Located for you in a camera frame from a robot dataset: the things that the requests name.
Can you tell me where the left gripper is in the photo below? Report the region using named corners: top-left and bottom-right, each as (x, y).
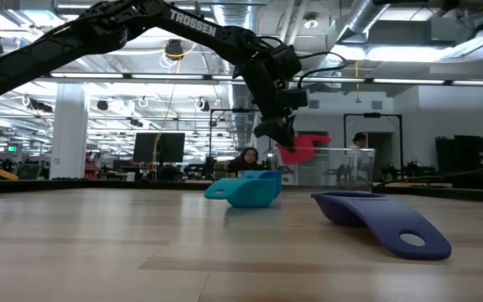
top-left (236, 58), bottom-right (309, 152)

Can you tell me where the red measuring cup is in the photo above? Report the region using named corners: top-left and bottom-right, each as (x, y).
top-left (275, 133), bottom-right (333, 166)

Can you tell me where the bright blue measuring cup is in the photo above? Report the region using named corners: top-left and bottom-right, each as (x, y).
top-left (240, 169), bottom-right (283, 198)

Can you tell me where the teal measuring cup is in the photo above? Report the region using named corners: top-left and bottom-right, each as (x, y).
top-left (203, 177), bottom-right (278, 209)

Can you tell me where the dark indigo measuring cup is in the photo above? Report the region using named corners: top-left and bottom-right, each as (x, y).
top-left (310, 191), bottom-right (453, 261)

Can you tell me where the seated person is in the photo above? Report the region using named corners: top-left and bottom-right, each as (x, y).
top-left (226, 146), bottom-right (264, 173)

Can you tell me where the standing person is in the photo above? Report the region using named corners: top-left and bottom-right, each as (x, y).
top-left (349, 132), bottom-right (371, 150)

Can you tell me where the clear plastic bin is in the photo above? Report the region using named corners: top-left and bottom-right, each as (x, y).
top-left (266, 146), bottom-right (377, 193)

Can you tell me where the yellow hanging pendant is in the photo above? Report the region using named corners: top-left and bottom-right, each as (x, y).
top-left (353, 60), bottom-right (362, 105)

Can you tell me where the black background monitor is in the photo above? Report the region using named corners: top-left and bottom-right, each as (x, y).
top-left (132, 132), bottom-right (186, 164)

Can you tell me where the long ceiling light beam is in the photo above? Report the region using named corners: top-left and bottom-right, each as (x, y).
top-left (0, 71), bottom-right (483, 87)

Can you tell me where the black cabinet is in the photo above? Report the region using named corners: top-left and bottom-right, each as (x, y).
top-left (435, 134), bottom-right (483, 173)

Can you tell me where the white column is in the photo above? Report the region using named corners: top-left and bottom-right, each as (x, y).
top-left (49, 82), bottom-right (90, 180)

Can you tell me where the black gantry frame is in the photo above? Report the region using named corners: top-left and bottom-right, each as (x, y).
top-left (209, 107), bottom-right (273, 169)
top-left (343, 112), bottom-right (403, 169)

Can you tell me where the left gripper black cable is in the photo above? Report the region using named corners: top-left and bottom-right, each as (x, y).
top-left (262, 35), bottom-right (354, 90)

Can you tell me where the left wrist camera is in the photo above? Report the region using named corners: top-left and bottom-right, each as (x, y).
top-left (266, 43), bottom-right (304, 81)

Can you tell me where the black cable to right arm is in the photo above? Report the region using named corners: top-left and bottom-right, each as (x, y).
top-left (373, 158), bottom-right (483, 188)

